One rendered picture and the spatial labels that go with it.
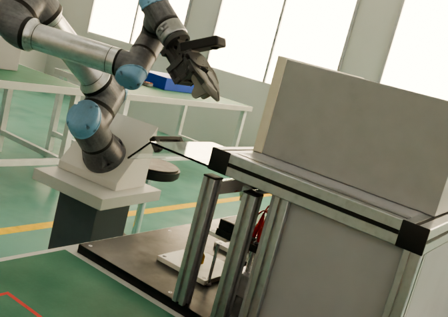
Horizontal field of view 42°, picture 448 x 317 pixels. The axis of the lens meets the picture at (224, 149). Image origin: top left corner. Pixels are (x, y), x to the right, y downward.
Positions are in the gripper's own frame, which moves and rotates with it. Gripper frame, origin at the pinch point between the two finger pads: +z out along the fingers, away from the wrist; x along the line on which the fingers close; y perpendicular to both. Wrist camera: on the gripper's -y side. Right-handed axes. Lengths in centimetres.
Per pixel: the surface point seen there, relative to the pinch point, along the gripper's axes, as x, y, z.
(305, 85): 15.1, -25.2, 18.5
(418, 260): 27, -29, 58
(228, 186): 17.7, 0.3, 25.8
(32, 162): -146, 224, -127
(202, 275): 9.9, 23.1, 36.6
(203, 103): -322, 177, -155
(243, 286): 8.2, 15.7, 43.7
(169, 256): 9.1, 29.9, 27.8
